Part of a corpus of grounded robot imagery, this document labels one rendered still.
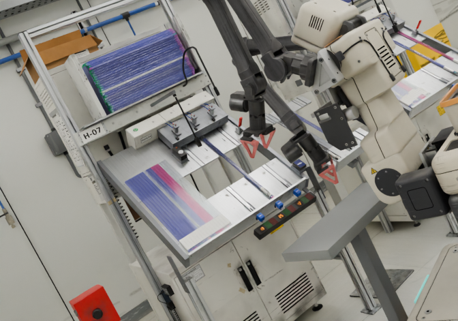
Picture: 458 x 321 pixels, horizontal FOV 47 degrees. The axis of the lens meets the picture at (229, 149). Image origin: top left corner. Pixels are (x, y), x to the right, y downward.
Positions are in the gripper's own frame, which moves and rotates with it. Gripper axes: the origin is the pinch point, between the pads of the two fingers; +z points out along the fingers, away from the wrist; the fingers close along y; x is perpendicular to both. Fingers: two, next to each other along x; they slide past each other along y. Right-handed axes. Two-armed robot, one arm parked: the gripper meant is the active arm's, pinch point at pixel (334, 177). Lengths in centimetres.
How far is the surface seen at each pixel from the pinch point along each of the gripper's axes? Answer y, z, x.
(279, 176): -40.2, -3.1, -24.6
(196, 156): -47, -33, -52
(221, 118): -64, -38, -35
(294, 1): -144, -63, 29
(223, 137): -61, -31, -39
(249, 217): -16.6, -1.2, -41.0
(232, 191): -30, -12, -44
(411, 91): -102, 16, 50
